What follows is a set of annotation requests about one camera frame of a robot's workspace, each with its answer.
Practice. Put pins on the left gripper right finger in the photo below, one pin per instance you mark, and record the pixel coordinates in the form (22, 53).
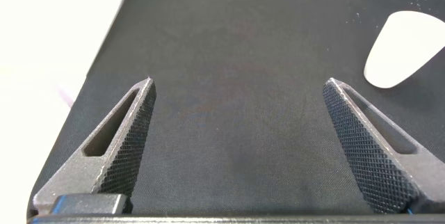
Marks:
(375, 161)

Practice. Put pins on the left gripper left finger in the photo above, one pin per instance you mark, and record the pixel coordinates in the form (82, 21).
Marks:
(114, 161)

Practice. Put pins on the cream white cup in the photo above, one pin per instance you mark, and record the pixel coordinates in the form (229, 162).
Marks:
(396, 50)

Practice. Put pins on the black table cloth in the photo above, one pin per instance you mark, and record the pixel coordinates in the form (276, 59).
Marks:
(236, 78)

